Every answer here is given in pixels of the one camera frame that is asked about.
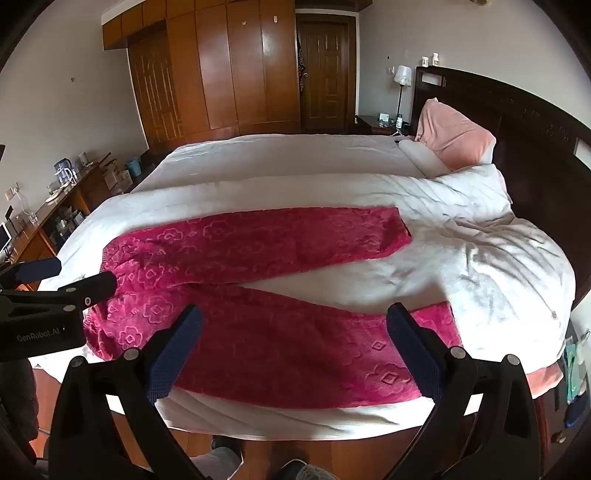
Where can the clear water kettle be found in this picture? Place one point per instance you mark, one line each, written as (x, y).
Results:
(63, 173)

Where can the blue plastic bin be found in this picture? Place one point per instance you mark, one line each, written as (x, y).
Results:
(134, 165)

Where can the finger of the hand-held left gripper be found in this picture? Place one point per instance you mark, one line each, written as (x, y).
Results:
(92, 288)
(39, 271)

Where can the white pillow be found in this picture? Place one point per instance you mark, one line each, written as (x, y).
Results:
(418, 157)

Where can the pink bed sheet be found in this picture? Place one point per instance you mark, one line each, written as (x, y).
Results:
(545, 381)

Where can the bed with white duvet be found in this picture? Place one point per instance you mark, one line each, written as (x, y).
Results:
(277, 170)

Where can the pink pillow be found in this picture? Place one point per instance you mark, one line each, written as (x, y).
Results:
(450, 134)

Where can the brown wooden wardrobe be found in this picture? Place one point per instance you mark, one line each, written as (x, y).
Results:
(221, 64)

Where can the pink fleece pants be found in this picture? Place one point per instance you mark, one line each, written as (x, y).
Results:
(258, 249)

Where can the cardboard box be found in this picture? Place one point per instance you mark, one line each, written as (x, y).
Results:
(117, 177)

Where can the dark wooden headboard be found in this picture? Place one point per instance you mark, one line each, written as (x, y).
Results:
(521, 120)

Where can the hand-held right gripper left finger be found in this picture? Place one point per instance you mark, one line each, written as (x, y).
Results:
(175, 355)

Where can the person's right leg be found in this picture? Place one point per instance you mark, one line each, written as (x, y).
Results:
(304, 470)

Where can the brown wooden sideboard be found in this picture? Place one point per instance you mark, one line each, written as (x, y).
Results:
(51, 212)

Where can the dark hanging garment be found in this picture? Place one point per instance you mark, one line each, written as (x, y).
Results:
(302, 62)

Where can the white table lamp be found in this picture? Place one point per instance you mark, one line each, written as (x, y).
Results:
(401, 78)

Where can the green paper bag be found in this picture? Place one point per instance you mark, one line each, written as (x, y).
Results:
(575, 369)

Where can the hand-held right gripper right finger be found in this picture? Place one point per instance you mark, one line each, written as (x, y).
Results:
(415, 353)

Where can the brown wooden door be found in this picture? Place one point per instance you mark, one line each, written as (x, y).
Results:
(325, 76)

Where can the dark wooden nightstand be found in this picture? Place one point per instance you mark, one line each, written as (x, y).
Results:
(374, 123)

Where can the white tablet device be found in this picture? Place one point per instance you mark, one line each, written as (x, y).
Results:
(4, 237)

